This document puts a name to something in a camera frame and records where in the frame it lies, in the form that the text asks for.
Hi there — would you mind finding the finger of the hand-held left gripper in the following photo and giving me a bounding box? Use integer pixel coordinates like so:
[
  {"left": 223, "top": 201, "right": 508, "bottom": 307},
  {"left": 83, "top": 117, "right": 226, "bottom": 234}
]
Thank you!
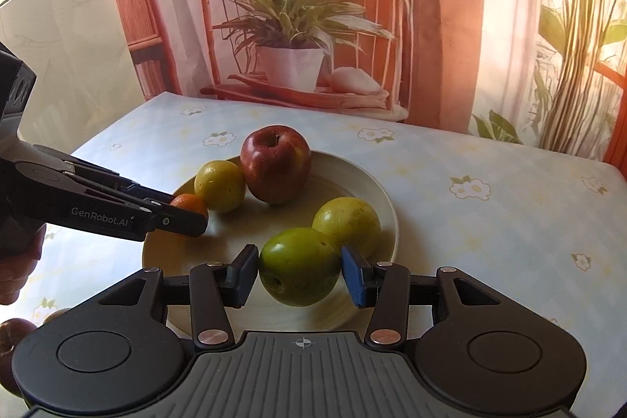
[
  {"left": 32, "top": 144, "right": 172, "bottom": 206},
  {"left": 140, "top": 197, "right": 210, "bottom": 239}
]

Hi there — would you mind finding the printed room backdrop cloth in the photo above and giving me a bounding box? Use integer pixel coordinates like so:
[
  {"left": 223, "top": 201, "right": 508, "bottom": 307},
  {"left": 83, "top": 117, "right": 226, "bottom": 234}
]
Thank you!
[{"left": 100, "top": 0, "right": 627, "bottom": 178}]

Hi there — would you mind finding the small tangerine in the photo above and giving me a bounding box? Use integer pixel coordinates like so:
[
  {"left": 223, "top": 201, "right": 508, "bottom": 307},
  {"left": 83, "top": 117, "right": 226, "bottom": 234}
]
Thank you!
[{"left": 170, "top": 194, "right": 210, "bottom": 220}]

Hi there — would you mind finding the red apple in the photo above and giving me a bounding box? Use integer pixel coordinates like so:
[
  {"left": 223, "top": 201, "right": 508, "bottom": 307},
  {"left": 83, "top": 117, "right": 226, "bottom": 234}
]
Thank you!
[{"left": 240, "top": 125, "right": 313, "bottom": 206}]

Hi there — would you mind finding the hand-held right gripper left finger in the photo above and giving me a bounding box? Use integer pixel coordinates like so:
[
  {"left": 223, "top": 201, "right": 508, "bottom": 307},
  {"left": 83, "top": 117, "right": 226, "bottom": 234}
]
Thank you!
[{"left": 98, "top": 244, "right": 259, "bottom": 349}]

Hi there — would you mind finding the yellow-green round fruit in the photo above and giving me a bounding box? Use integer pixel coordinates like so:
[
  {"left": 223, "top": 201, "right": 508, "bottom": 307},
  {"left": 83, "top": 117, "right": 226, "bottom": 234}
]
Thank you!
[
  {"left": 312, "top": 197, "right": 382, "bottom": 258},
  {"left": 194, "top": 160, "right": 246, "bottom": 213}
]

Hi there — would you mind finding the person's left hand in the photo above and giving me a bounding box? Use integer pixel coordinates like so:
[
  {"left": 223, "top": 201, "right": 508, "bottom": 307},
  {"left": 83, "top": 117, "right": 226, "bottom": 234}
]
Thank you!
[{"left": 0, "top": 222, "right": 46, "bottom": 307}]

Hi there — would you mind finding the dark brownish-red apple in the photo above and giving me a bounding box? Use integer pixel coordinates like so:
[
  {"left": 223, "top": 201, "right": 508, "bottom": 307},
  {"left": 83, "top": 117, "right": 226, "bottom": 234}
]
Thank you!
[{"left": 0, "top": 317, "right": 38, "bottom": 396}]

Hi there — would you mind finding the small brown round fruit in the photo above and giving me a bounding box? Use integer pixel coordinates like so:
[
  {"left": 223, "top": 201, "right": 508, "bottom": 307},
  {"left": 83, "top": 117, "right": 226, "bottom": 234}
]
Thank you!
[{"left": 43, "top": 308, "right": 72, "bottom": 327}]

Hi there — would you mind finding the beige plate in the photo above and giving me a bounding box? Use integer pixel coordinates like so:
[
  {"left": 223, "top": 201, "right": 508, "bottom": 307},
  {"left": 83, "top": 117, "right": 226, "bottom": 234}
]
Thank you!
[{"left": 142, "top": 152, "right": 400, "bottom": 338}]

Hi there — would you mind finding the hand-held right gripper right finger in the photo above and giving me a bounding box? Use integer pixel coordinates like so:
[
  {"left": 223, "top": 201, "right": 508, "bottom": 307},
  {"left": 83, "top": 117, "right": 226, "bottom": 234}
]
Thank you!
[{"left": 341, "top": 246, "right": 507, "bottom": 346}]

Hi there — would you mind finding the green round fruit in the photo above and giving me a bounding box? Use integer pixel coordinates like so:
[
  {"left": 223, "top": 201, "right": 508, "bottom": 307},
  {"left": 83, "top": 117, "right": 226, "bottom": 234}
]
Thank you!
[{"left": 258, "top": 227, "right": 344, "bottom": 307}]

